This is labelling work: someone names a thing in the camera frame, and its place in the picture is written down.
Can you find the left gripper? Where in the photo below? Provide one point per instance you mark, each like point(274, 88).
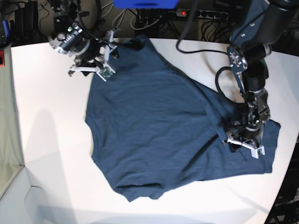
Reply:
point(242, 136)

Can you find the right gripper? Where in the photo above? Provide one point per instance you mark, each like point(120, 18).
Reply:
point(90, 54)

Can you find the dark blue t-shirt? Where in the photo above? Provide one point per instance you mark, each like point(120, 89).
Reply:
point(154, 129)

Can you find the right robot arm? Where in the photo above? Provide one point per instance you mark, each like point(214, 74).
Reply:
point(68, 14)

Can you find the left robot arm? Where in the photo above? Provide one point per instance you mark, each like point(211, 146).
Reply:
point(261, 24)

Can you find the blue overhead box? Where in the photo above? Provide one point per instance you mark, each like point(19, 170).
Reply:
point(146, 4)

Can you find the red box at left edge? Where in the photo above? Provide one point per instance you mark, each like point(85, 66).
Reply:
point(2, 58)

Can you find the blue cylinder at left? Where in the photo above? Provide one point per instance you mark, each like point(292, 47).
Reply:
point(6, 27)

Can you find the black power strip red light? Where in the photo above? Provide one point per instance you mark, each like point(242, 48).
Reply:
point(204, 14)

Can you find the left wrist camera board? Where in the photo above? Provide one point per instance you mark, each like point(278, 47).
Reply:
point(256, 152)

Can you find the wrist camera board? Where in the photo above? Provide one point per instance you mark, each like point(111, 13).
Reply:
point(105, 73)
point(256, 152)

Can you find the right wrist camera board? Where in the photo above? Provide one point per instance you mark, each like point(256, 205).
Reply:
point(105, 73)

